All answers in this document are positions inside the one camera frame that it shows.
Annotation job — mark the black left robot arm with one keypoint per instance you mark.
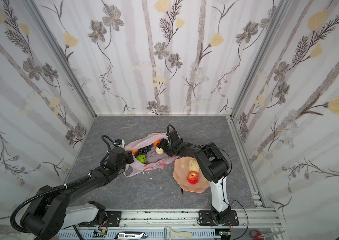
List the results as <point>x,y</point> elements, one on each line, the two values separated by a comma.
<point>43,215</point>

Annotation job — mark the red handled scissors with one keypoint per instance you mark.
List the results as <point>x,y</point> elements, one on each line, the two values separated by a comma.
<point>257,235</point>

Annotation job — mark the green fake fruit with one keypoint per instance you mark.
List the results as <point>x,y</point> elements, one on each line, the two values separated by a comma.
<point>142,159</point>

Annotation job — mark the black grape bunch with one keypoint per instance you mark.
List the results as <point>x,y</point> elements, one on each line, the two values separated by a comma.
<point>144,150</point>

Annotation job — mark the red fake apple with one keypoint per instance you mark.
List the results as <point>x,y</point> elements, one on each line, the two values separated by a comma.
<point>193,177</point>

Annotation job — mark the white utility knife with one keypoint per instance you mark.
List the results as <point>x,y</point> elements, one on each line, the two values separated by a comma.
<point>131,236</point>

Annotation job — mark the beige fake bun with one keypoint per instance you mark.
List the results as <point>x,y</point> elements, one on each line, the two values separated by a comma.
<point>193,166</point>
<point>159,151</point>

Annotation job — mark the orange fake tangerine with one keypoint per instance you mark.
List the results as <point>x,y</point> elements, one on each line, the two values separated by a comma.
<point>156,143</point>

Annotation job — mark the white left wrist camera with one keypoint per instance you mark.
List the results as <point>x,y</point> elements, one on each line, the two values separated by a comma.
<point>119,143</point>

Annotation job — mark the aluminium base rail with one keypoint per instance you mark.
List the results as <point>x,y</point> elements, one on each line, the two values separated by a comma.
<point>153,222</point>

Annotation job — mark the pink plastic bag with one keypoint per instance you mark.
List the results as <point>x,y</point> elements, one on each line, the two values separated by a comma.
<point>154,160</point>

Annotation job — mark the cream handled peeler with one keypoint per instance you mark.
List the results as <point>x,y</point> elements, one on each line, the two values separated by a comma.
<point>169,234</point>

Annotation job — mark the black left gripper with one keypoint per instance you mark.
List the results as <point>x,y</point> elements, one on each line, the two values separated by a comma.
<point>127,157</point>

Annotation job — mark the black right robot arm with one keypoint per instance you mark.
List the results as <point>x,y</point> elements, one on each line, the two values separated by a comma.
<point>215,168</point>

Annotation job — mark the peach plastic bowl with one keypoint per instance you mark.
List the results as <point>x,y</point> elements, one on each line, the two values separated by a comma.
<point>181,172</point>

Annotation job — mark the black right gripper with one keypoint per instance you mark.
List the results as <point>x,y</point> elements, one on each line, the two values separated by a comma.
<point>164,146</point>

